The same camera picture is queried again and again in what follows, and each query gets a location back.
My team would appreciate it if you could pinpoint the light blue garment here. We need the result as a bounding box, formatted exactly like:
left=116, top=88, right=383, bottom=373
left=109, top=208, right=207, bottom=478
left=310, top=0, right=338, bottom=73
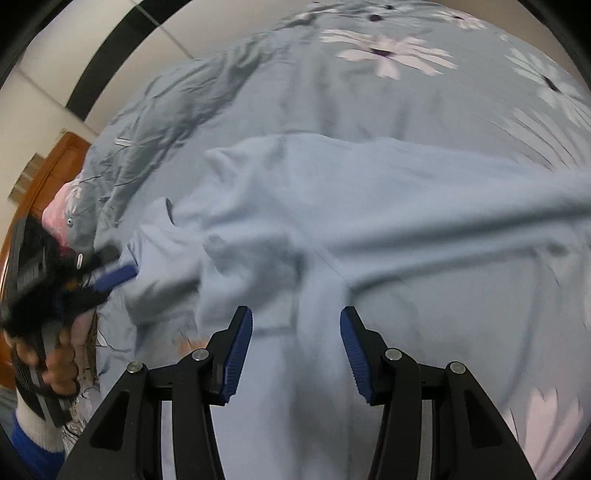
left=124, top=134, right=591, bottom=480

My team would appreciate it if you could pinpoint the grey floral bed sheet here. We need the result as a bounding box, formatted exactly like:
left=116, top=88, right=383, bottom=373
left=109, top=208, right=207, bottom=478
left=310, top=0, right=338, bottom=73
left=62, top=0, right=591, bottom=480

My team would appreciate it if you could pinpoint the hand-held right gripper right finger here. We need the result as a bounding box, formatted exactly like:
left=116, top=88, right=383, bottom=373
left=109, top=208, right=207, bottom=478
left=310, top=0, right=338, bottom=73
left=340, top=305, right=538, bottom=480

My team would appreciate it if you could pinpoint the wooden headboard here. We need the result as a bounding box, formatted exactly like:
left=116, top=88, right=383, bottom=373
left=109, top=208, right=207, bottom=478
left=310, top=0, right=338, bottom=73
left=0, top=131, right=93, bottom=388

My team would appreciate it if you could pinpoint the person's left hand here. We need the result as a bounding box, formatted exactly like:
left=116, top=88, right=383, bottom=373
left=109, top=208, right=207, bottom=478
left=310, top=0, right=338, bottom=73
left=4, top=318, right=79, bottom=398

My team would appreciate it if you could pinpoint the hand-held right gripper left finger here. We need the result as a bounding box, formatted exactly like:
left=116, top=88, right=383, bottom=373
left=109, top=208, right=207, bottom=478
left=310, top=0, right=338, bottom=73
left=56, top=305, right=254, bottom=480

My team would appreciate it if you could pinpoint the pink pillow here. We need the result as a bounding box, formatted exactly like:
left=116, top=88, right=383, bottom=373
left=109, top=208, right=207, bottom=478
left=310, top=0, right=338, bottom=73
left=41, top=180, right=100, bottom=254

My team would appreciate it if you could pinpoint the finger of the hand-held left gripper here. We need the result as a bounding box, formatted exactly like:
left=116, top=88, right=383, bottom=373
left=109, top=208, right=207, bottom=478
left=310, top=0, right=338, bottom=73
left=90, top=251, right=139, bottom=296

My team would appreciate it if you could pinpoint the person's left forearm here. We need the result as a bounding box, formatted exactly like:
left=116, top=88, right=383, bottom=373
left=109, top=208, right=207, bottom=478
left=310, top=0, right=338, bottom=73
left=10, top=391, right=66, bottom=478

